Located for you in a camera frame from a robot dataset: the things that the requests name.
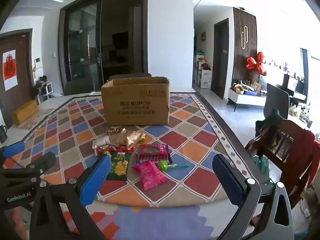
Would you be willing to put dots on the small red white candy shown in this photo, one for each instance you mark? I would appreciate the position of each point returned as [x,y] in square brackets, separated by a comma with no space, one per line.
[112,131]

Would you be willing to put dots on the white storage shelf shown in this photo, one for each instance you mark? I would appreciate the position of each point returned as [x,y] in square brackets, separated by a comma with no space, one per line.
[204,76]

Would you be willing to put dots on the dark glass sliding door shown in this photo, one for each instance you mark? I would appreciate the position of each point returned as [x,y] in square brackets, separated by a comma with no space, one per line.
[82,42]

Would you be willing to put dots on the brown entrance door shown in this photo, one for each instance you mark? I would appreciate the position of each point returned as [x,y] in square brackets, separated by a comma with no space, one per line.
[21,80]

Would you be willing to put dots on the brown cardboard box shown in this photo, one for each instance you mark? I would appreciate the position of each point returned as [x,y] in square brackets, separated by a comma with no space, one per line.
[135,105]

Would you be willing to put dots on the large pink wafer packet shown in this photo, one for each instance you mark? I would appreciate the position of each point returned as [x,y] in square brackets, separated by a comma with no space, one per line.
[152,151]

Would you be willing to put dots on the red cloth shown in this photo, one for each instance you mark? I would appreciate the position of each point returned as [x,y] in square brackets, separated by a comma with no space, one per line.
[306,155]

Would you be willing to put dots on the dark interior door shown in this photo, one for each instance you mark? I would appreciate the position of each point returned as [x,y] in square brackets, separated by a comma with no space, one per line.
[221,57]

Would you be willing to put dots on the white snack packet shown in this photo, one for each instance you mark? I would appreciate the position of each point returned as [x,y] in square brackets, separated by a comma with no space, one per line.
[102,141]

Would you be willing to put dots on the small white stool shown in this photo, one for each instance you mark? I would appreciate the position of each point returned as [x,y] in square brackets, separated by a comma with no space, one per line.
[48,90]

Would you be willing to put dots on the green lollipop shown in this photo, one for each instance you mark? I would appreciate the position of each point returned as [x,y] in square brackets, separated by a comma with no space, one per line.
[163,165]

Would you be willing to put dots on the dark slatted wall panel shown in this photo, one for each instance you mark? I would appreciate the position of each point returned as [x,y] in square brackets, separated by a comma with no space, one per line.
[238,55]

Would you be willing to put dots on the small framed wall picture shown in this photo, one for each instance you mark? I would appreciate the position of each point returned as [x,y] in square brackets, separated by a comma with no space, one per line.
[203,37]

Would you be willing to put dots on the brown wooden chair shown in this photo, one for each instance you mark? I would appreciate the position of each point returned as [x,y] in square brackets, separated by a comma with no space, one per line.
[280,152]

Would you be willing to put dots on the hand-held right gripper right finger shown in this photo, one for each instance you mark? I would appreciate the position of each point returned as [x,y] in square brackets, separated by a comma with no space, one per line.
[228,180]

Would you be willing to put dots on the grey upholstered chair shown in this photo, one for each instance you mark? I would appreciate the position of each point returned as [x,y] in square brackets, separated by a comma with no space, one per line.
[276,100]

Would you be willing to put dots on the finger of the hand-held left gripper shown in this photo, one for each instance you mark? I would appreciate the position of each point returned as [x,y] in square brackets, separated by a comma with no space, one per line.
[42,161]
[13,149]

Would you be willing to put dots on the red and white door poster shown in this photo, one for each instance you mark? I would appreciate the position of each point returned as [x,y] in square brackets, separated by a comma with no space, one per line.
[9,70]

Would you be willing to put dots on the red foil balloon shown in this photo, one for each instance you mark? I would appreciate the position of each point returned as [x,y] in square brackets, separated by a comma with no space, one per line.
[255,63]

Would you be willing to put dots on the dark grey dining chair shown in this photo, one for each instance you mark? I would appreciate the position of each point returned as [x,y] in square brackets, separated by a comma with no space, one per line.
[80,87]
[130,75]

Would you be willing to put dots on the pastel patterned tablecloth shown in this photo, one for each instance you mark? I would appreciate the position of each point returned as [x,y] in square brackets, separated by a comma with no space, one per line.
[155,221]

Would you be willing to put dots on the yellow wooden box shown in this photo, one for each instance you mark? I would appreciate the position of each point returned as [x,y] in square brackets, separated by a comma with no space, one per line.
[25,112]

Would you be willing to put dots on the dark green snack packet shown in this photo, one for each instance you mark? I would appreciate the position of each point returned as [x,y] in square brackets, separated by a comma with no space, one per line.
[120,166]

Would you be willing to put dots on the black bag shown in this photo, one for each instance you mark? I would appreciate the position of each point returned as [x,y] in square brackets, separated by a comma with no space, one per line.
[41,83]

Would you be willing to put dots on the dark green cloth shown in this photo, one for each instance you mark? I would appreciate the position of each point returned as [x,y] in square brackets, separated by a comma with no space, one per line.
[272,117]

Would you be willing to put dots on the white low cabinet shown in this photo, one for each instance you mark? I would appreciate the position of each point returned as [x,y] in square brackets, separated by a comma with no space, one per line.
[246,98]

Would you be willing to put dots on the pink snack packet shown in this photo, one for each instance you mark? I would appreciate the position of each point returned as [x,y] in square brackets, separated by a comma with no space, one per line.
[150,176]

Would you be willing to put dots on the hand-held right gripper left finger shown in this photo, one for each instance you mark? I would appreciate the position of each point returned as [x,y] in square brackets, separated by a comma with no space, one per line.
[96,177]

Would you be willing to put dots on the beige patterned cloth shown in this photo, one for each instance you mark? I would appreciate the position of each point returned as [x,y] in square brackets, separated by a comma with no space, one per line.
[37,120]

